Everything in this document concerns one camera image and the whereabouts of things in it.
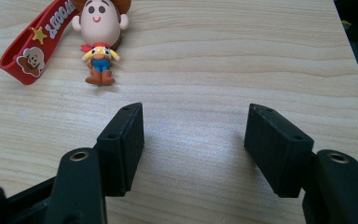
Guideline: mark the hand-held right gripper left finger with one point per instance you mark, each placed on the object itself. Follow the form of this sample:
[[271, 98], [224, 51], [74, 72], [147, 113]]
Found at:
[[119, 152]]

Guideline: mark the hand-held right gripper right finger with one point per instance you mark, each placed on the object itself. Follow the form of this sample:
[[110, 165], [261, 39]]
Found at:
[[279, 149]]

